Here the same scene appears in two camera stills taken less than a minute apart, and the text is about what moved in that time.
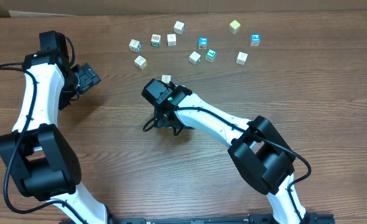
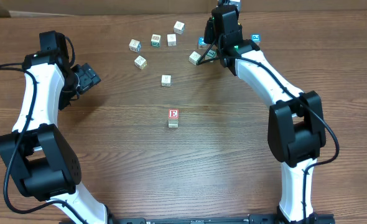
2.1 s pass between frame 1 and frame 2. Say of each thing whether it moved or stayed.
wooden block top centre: stayed
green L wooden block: stayed
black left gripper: stayed
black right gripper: moved
